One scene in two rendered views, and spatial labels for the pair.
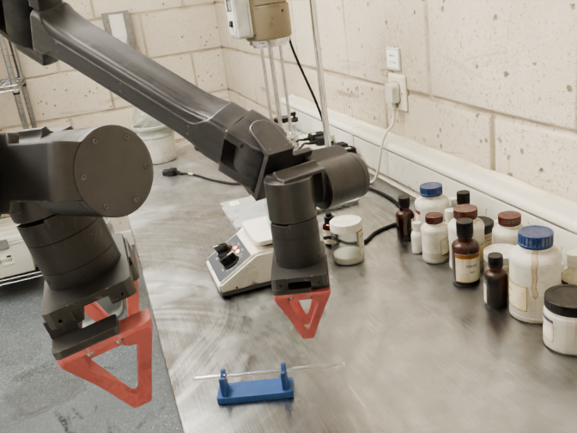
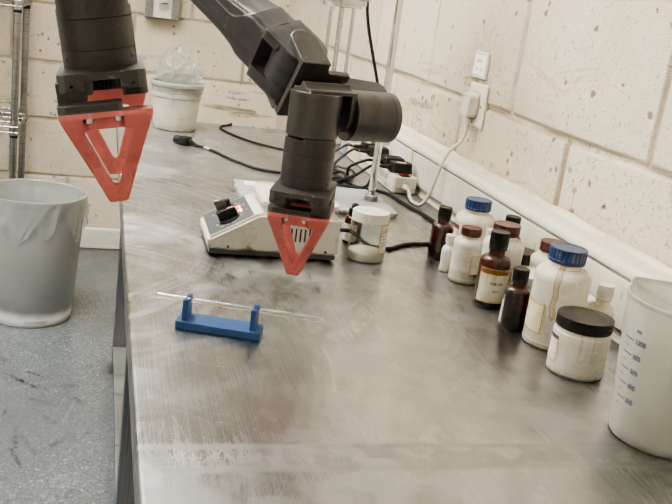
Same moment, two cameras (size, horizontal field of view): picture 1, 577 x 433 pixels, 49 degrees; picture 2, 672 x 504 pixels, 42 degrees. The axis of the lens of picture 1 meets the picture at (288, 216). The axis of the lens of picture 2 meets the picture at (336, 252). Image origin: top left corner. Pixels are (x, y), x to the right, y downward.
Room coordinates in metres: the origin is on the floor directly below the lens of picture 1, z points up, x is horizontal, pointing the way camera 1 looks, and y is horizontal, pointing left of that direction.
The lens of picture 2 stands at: (-0.26, -0.03, 1.14)
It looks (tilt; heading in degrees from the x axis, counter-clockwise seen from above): 16 degrees down; 359
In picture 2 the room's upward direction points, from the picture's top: 8 degrees clockwise
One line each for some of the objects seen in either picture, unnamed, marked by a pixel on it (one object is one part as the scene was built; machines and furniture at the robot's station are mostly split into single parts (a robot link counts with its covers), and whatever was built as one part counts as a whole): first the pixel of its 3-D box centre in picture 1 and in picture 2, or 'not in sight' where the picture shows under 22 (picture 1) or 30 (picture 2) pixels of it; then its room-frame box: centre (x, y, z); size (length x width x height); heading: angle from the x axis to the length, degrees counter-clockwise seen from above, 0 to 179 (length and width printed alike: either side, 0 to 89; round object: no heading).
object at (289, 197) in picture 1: (294, 195); (318, 114); (0.70, -0.01, 1.02); 0.07 x 0.06 x 0.07; 122
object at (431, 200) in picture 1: (432, 214); (473, 233); (1.11, -0.27, 0.81); 0.06 x 0.06 x 0.11
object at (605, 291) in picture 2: (573, 279); (599, 316); (0.81, -0.40, 0.79); 0.03 x 0.03 x 0.09
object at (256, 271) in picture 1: (269, 251); (275, 222); (1.07, 0.04, 0.79); 0.22 x 0.13 x 0.08; 105
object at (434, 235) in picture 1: (434, 237); (467, 254); (1.03, -0.25, 0.79); 0.05 x 0.05 x 0.09
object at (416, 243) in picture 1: (417, 237); (448, 253); (1.07, -0.23, 0.78); 0.02 x 0.02 x 0.06
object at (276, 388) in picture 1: (254, 382); (220, 316); (0.70, 0.07, 0.77); 0.10 x 0.03 x 0.04; 86
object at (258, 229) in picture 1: (279, 226); (295, 197); (1.08, 0.02, 0.83); 0.12 x 0.12 x 0.01; 15
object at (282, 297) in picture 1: (303, 299); (298, 231); (0.69, -0.01, 0.88); 0.07 x 0.07 x 0.09; 86
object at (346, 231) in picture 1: (347, 240); (368, 235); (1.08, -0.10, 0.79); 0.06 x 0.06 x 0.08
